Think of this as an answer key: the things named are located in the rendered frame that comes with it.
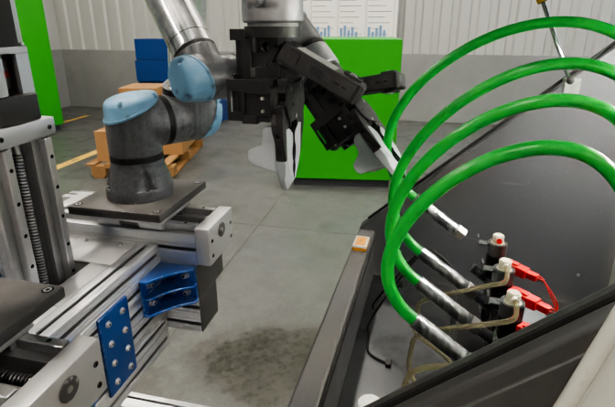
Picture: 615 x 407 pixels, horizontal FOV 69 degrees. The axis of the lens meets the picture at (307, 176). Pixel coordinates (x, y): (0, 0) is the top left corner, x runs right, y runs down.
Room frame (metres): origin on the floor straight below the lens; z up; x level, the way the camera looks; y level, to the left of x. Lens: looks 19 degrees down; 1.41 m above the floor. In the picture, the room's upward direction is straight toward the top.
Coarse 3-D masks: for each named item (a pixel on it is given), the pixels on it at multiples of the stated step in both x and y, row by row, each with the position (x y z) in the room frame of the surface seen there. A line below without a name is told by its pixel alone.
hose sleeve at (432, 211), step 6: (432, 204) 0.65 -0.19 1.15; (426, 210) 0.64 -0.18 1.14; (432, 210) 0.64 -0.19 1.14; (438, 210) 0.64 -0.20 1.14; (432, 216) 0.64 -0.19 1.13; (438, 216) 0.64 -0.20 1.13; (444, 216) 0.64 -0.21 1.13; (438, 222) 0.64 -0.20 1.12; (444, 222) 0.63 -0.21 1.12; (450, 222) 0.63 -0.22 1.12; (444, 228) 0.64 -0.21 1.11; (450, 228) 0.63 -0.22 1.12; (456, 228) 0.63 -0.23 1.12
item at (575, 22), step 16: (560, 16) 0.61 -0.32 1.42; (576, 16) 0.60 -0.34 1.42; (496, 32) 0.63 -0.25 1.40; (512, 32) 0.62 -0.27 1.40; (608, 32) 0.59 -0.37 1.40; (464, 48) 0.64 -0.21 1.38; (448, 64) 0.64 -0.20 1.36; (416, 80) 0.66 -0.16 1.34; (400, 112) 0.66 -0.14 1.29; (384, 144) 0.67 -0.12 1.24
